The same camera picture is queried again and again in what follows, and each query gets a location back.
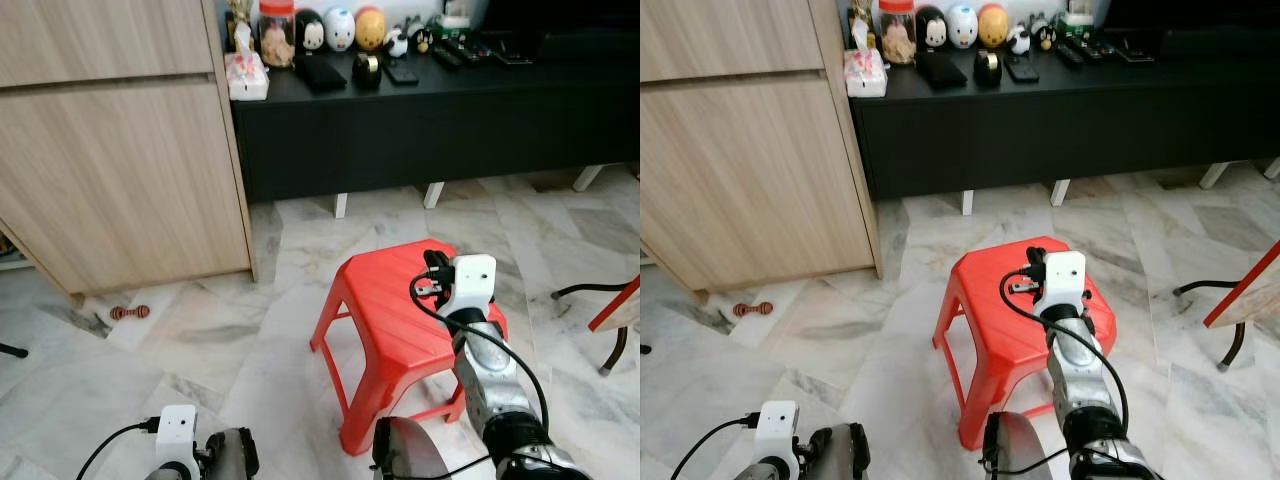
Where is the red plastic stool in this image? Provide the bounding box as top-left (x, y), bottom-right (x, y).
top-left (310, 240), bottom-right (508, 457)
top-left (932, 236), bottom-right (1118, 451)

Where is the black TV console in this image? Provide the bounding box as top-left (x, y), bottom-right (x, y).
top-left (850, 35), bottom-right (1280, 201)
top-left (230, 38), bottom-right (641, 204)

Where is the grey right robot leg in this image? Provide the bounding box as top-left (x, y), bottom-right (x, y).
top-left (980, 410), bottom-right (1053, 480)
top-left (373, 417), bottom-right (456, 480)

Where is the grey robot leg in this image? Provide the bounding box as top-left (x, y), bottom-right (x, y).
top-left (373, 417), bottom-right (456, 480)
top-left (805, 422), bottom-right (872, 480)
top-left (980, 410), bottom-right (1053, 480)
top-left (203, 427), bottom-right (261, 480)

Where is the black flat wallet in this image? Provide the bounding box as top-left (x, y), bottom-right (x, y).
top-left (297, 54), bottom-right (349, 94)
top-left (918, 51), bottom-right (970, 92)

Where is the yellow egg shaped figurine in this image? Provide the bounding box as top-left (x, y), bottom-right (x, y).
top-left (978, 2), bottom-right (1011, 48)
top-left (355, 6), bottom-right (388, 52)

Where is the white egg shaped figurine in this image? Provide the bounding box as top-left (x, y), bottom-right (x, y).
top-left (323, 6), bottom-right (357, 52)
top-left (947, 3), bottom-right (980, 49)

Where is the white floral tissue box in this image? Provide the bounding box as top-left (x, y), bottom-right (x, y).
top-left (845, 47), bottom-right (889, 99)
top-left (225, 50), bottom-right (270, 102)

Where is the black egg shaped figurine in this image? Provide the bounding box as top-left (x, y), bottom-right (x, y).
top-left (916, 5), bottom-right (949, 50)
top-left (296, 9), bottom-right (326, 54)

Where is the red lidded snack jar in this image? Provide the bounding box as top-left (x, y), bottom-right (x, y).
top-left (258, 0), bottom-right (298, 69)
top-left (878, 0), bottom-right (919, 67)

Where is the grey left robot leg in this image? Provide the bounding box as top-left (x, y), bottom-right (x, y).
top-left (805, 422), bottom-right (872, 480)
top-left (203, 427), bottom-right (261, 480)

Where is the black television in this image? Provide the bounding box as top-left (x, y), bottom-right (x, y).
top-left (476, 0), bottom-right (641, 59)
top-left (1100, 0), bottom-right (1280, 56)

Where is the dried flower bunch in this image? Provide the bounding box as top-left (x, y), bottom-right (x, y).
top-left (849, 0), bottom-right (877, 47)
top-left (227, 0), bottom-right (258, 52)

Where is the light wooden cabinet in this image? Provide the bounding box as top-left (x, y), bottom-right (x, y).
top-left (640, 0), bottom-right (883, 301)
top-left (0, 0), bottom-right (259, 301)

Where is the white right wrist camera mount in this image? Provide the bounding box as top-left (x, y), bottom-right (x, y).
top-left (440, 254), bottom-right (498, 319)
top-left (1040, 250), bottom-right (1088, 313)

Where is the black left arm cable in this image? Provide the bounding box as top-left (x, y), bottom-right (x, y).
top-left (75, 420), bottom-right (161, 480)
top-left (670, 414), bottom-right (763, 480)

